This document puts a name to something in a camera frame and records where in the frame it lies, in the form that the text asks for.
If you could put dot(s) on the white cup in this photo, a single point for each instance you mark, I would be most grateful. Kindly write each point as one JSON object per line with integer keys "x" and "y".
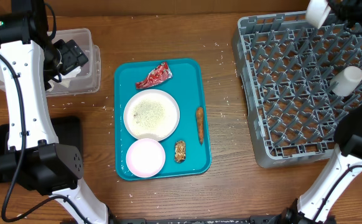
{"x": 346, "y": 81}

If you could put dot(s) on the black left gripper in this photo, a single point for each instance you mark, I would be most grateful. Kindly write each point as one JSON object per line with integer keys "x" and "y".
{"x": 74, "y": 56}

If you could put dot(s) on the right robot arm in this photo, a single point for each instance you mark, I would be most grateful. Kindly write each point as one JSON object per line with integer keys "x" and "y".
{"x": 346, "y": 161}

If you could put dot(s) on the white bowl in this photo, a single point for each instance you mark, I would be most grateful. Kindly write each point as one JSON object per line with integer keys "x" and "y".
{"x": 317, "y": 12}

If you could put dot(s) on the clear plastic bin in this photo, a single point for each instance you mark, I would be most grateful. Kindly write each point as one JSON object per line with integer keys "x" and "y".
{"x": 87, "y": 77}

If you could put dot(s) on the brown granola bar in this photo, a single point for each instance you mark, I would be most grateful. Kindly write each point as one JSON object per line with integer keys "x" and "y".
{"x": 180, "y": 151}

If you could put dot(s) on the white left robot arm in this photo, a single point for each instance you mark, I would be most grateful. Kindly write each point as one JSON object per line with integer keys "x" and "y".
{"x": 35, "y": 159}

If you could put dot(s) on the white napkin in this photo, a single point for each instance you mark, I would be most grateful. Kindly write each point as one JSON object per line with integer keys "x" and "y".
{"x": 65, "y": 79}

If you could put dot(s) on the black tray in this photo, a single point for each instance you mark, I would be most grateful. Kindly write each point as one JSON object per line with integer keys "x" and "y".
{"x": 68, "y": 130}

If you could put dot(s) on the gray dishwasher rack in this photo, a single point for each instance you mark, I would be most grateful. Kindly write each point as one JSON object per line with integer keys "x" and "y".
{"x": 286, "y": 66}

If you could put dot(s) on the orange carrot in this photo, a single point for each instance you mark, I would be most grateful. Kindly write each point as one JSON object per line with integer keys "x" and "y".
{"x": 200, "y": 124}

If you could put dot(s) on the teal plastic tray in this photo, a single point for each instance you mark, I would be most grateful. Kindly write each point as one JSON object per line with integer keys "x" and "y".
{"x": 186, "y": 87}

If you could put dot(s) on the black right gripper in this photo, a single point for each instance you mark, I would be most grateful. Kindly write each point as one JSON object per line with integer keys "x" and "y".
{"x": 343, "y": 10}

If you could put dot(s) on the red snack wrapper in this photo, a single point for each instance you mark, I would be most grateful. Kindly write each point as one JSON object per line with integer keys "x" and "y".
{"x": 155, "y": 77}

